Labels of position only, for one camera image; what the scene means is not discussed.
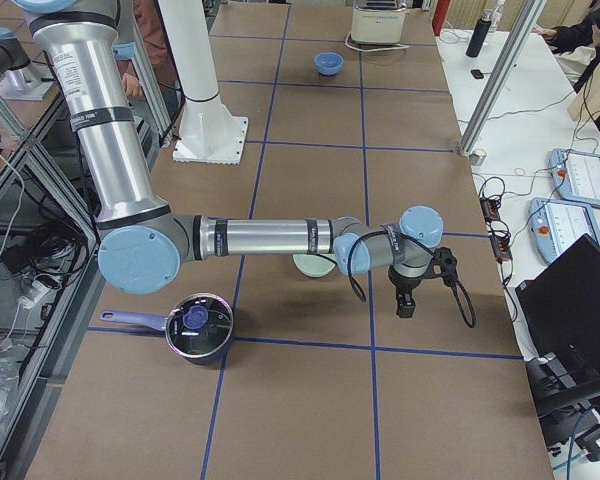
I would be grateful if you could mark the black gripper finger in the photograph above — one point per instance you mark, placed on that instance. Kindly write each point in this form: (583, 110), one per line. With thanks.
(405, 306)

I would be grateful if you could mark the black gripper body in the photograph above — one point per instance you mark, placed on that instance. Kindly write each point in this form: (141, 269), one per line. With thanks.
(402, 286)

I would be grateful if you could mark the green ceramic bowl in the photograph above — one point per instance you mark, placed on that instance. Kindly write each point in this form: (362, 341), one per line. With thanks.
(315, 266)

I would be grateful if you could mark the blue ceramic bowl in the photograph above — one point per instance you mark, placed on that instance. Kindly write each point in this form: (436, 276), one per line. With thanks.
(328, 63)

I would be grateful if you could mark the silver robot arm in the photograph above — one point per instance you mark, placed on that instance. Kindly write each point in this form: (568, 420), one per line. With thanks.
(143, 243)

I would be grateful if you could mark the near teach pendant tablet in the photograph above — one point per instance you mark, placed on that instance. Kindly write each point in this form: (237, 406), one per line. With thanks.
(557, 224)

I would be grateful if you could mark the teach pendant tablet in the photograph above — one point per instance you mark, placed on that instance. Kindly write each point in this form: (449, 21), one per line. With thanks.
(576, 175)
(557, 224)

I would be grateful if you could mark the black laptop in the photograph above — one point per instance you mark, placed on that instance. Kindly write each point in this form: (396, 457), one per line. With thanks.
(562, 304)

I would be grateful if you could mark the glass pot lid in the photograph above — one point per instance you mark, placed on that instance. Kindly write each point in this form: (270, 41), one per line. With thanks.
(200, 328)

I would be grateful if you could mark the far teach pendant tablet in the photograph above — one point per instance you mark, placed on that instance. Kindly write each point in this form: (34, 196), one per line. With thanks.
(576, 175)

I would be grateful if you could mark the cream and chrome toaster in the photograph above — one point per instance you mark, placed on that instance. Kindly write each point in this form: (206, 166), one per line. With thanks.
(378, 22)

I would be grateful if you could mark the black water bottle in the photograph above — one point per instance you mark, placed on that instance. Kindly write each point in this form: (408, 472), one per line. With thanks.
(479, 35)

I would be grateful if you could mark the seated person in black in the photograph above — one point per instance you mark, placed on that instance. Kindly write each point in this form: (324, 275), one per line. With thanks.
(576, 48)

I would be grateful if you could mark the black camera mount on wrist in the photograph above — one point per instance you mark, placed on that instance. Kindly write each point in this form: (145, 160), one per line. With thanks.
(442, 265)

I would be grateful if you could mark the dark saucepan with purple handle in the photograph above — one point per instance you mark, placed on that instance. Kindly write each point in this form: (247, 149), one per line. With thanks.
(153, 321)

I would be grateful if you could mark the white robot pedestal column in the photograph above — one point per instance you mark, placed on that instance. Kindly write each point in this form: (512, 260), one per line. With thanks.
(208, 132)

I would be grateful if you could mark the aluminium frame post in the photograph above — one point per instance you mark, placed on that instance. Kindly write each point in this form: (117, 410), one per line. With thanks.
(527, 17)

